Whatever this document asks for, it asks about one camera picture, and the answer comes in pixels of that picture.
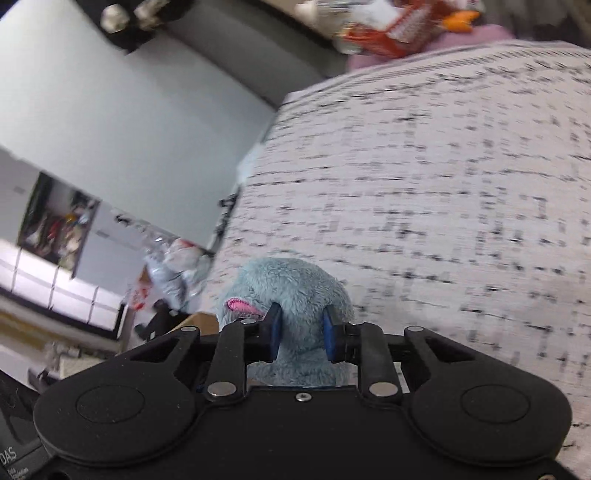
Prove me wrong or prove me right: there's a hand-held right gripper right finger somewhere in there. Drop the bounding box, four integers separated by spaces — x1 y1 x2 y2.
322 305 491 400

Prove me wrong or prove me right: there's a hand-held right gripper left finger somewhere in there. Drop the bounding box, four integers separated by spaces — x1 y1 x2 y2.
117 304 284 402

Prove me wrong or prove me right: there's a blue plush toy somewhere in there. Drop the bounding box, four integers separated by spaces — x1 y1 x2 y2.
217 257 356 388

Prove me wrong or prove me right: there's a cardboard box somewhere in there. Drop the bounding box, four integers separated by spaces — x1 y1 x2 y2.
167 312 221 343

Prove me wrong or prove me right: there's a black spotted stool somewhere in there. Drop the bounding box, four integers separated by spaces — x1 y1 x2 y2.
134 299 186 341

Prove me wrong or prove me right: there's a white plastic bag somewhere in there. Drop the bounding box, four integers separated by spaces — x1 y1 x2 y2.
142 237 209 311

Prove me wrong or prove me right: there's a white black-patterned blanket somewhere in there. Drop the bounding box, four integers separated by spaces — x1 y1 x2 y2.
198 39 591 464

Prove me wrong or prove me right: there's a white kitchen cabinet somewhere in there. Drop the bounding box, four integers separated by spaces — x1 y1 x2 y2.
0 147 131 343

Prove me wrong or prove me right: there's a red plastic basket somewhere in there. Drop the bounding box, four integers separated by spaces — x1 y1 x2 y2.
341 4 445 59

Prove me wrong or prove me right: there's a pink bed sheet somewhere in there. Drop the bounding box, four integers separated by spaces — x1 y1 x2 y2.
348 24 514 71

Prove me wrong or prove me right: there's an orange plush toy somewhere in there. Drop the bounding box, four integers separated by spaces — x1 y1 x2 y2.
441 8 482 34

